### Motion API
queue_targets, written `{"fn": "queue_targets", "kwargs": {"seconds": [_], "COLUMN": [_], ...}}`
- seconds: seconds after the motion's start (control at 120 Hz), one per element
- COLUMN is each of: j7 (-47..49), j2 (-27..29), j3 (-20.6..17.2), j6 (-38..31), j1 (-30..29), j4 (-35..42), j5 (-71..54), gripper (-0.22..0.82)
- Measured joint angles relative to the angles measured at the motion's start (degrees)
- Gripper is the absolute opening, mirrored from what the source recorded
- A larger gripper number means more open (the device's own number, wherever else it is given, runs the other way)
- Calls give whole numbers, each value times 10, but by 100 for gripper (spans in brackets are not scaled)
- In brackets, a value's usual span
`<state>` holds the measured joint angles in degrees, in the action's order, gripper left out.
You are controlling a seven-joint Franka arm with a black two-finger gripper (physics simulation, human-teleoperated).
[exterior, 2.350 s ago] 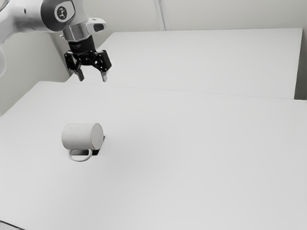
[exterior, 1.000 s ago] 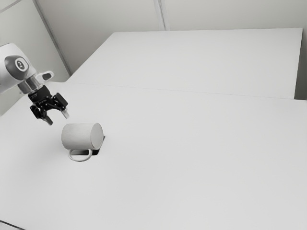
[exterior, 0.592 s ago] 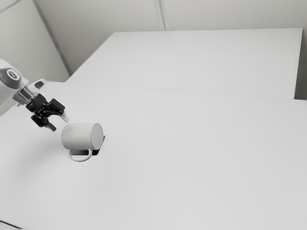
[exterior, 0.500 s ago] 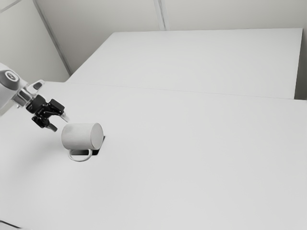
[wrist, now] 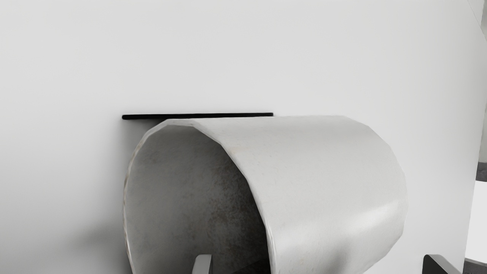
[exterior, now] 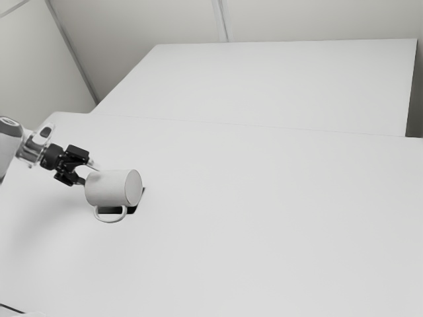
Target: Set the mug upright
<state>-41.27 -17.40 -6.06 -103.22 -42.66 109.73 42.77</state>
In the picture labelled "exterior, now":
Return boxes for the white mug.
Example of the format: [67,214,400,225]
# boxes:
[84,168,143,224]

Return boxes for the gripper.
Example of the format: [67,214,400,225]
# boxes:
[40,143,100,188]

